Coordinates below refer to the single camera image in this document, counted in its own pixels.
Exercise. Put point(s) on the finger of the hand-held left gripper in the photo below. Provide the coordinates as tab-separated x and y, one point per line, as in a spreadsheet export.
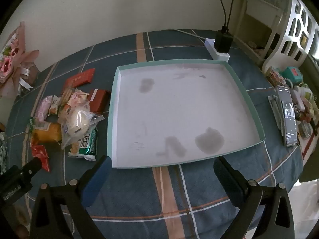
32	165

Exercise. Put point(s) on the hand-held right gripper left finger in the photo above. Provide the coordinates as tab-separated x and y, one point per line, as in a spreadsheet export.
97	181

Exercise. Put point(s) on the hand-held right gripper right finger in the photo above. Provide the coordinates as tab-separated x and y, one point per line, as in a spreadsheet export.
224	176

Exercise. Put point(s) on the orange and white snack packet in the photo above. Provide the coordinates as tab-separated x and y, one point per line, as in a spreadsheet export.
47	132

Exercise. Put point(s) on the clear bag with white bun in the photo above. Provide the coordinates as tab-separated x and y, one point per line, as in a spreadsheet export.
78	122

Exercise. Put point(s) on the teal-edged white tray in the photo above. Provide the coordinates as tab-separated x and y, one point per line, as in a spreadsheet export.
179	109

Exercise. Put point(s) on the dark red snack box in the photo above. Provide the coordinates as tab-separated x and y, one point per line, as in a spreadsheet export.
99	99

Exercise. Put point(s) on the small red snack packet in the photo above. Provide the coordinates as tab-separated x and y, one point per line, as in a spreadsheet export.
41	154

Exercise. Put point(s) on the green and white snack packet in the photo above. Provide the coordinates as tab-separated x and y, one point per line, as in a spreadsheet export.
87	145

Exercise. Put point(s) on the blue plaid tablecloth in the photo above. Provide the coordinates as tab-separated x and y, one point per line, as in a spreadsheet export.
174	191

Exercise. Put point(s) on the brown striped cracker packet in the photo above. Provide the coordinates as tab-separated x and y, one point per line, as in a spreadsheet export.
66	97

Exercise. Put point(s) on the grey phone stand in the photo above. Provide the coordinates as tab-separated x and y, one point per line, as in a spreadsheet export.
275	109

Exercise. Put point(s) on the black smartphone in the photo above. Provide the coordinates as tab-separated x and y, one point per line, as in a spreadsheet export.
287	119

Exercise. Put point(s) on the pink flower bouquet with ribbons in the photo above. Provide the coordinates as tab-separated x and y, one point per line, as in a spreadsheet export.
10	62

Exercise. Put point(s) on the pile of assorted small things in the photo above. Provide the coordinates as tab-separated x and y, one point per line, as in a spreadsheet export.
306	104

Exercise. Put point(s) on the colourful patterned box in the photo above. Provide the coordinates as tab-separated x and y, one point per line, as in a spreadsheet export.
274	76

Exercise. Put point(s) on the white power strip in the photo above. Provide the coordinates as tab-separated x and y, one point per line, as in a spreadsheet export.
221	56

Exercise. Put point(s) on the teal container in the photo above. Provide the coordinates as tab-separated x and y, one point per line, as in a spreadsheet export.
292	76

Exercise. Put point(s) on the white lattice shelf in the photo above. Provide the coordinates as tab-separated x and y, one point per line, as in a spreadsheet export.
286	49

